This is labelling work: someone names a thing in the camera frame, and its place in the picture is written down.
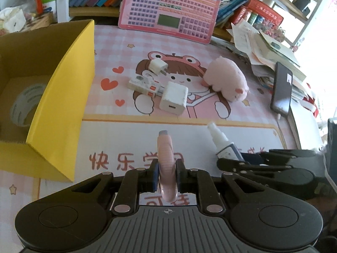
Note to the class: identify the pink compact case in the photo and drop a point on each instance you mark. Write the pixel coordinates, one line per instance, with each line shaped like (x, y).
(167, 175)

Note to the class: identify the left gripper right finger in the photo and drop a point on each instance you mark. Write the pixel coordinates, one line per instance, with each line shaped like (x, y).
(200, 183)

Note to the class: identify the yellow cardboard box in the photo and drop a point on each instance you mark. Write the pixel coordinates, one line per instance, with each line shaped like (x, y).
(61, 56)

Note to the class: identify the checkered chess board box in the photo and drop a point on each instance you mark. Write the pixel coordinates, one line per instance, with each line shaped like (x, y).
(41, 21)

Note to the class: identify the pink plush pig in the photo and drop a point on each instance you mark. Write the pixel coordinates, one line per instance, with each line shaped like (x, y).
(225, 77)

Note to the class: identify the white spray bottle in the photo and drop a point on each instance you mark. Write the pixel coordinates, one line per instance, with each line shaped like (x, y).
(225, 148)

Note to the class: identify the large white charger cube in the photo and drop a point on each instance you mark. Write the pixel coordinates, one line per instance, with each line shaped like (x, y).
(174, 98)

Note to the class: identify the red box on shelf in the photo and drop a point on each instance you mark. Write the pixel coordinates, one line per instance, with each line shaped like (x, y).
(256, 12)

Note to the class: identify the small white plug adapter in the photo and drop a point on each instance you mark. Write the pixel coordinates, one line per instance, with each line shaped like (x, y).
(158, 66)

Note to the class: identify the black smartphone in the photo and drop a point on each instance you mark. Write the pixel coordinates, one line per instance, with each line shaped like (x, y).
(282, 90)

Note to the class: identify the clear tape roll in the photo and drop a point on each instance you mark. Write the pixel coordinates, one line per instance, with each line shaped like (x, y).
(25, 102)

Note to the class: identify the pink cartoon table mat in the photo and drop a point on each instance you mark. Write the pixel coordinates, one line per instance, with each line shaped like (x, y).
(118, 126)

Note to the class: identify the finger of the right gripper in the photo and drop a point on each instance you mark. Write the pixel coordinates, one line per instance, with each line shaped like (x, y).
(260, 174)
(237, 163)

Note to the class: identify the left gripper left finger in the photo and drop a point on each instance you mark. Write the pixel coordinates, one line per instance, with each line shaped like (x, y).
(129, 187)

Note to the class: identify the pink keyboard toy board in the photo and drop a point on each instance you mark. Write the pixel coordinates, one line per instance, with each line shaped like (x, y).
(186, 19)

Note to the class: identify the stack of papers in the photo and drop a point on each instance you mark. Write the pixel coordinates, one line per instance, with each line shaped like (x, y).
(263, 50)

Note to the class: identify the tissue box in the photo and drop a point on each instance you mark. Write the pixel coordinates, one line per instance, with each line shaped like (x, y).
(12, 20)

